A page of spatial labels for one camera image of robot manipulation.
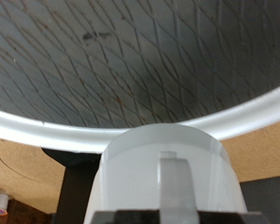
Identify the white two-tier turntable stand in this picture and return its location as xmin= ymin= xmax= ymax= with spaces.
xmin=0 ymin=0 xmax=280 ymax=155

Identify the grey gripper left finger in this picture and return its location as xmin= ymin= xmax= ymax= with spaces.
xmin=83 ymin=210 xmax=162 ymax=224

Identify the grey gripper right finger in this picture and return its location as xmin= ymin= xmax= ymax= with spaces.
xmin=194 ymin=211 xmax=263 ymax=224

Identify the white plastic mug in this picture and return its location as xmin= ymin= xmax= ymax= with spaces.
xmin=83 ymin=123 xmax=248 ymax=224

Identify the black Keurig coffee machine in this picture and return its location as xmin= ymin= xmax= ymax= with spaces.
xmin=41 ymin=148 xmax=103 ymax=224

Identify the small white pod cup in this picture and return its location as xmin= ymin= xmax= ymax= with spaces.
xmin=0 ymin=192 xmax=9 ymax=209

